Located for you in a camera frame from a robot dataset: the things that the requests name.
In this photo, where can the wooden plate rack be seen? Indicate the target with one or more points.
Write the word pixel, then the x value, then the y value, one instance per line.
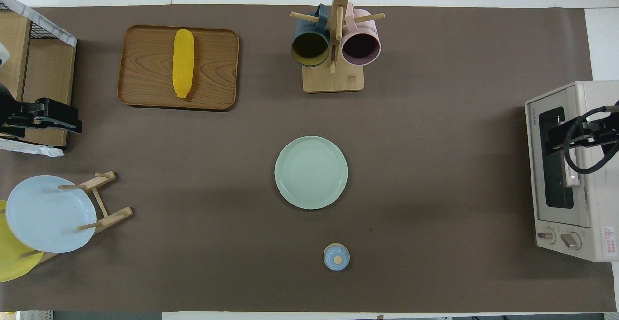
pixel 113 217

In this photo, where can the beige toaster oven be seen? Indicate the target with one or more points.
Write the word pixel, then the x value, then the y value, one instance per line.
pixel 597 199

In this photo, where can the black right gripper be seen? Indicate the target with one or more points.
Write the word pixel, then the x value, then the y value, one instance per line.
pixel 605 129

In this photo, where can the wooden mug tree stand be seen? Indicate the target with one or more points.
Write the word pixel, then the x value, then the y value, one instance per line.
pixel 333 78

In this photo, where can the pink mug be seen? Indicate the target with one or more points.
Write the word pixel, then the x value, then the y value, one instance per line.
pixel 361 47

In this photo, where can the yellow corn cob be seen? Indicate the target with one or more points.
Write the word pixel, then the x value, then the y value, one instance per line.
pixel 183 64

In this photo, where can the brown table mat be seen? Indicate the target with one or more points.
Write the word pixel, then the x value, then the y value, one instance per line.
pixel 435 165

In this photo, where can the small blue call bell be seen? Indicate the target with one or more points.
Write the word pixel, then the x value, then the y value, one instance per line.
pixel 336 258

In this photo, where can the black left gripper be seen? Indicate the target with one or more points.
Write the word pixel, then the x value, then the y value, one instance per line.
pixel 14 117

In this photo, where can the yellow round plate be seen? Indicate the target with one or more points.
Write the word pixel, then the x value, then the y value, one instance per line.
pixel 12 262

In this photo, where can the light blue round plate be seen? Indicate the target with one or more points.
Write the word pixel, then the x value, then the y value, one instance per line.
pixel 48 213

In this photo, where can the white rounded object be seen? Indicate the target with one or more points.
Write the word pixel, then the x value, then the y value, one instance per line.
pixel 3 55

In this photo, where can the brown wooden tray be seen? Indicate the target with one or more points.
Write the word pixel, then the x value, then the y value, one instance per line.
pixel 145 68

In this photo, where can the dark blue mug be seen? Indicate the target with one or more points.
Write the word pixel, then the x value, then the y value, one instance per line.
pixel 309 49

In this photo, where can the pale green round plate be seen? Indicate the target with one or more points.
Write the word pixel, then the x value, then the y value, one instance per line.
pixel 311 172

